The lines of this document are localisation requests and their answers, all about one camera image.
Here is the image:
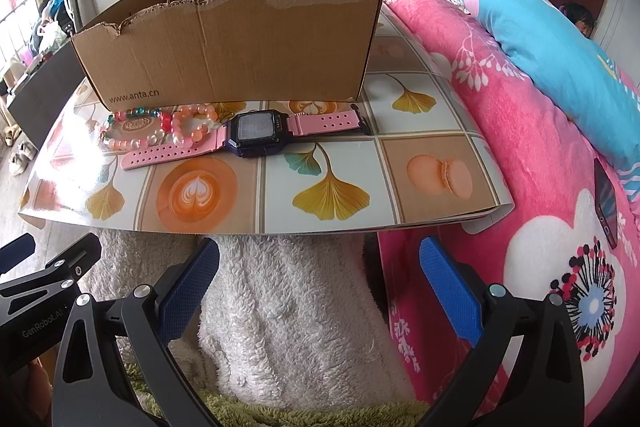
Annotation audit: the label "green shaggy cloth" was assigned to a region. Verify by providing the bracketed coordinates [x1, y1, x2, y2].
[120, 352, 431, 427]

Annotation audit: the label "pink strap smartwatch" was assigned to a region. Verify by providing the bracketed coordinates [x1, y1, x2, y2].
[121, 104, 373, 171]

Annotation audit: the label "dark smartphone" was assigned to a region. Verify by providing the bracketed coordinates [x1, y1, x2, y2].
[593, 157, 621, 250]

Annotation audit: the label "pink floral blanket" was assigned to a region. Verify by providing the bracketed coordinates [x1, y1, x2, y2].
[370, 0, 640, 427]

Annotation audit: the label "metal window railing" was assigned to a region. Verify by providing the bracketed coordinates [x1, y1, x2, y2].
[0, 0, 61, 72]

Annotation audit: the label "multicolour glass bead bracelet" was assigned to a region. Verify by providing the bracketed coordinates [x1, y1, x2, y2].
[100, 107, 183, 152]

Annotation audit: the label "leaf and coffee print tablecloth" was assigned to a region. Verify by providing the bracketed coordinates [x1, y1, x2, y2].
[17, 4, 516, 235]

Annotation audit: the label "pile of clothes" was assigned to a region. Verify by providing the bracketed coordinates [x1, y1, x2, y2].
[30, 0, 76, 58]

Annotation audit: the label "white fluffy cloth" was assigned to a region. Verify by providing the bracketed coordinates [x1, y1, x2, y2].
[80, 229, 421, 403]

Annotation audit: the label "grey bench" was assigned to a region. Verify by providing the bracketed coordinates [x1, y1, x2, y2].
[7, 42, 91, 142]

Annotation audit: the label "light blue quilt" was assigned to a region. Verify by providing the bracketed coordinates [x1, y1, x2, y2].
[462, 0, 640, 180]

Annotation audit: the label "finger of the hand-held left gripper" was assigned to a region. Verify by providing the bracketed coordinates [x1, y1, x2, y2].
[0, 234, 103, 308]
[0, 234, 37, 278]

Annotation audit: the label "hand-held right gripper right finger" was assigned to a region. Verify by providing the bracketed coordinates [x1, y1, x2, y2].
[419, 237, 586, 427]

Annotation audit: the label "brown cardboard box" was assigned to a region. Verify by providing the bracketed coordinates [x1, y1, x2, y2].
[70, 0, 383, 105]

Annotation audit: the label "pink bead bracelet gold charms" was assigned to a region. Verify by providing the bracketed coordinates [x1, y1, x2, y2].
[172, 104, 223, 145]

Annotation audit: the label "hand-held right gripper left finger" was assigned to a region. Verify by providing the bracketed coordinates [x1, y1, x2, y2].
[51, 237, 221, 427]

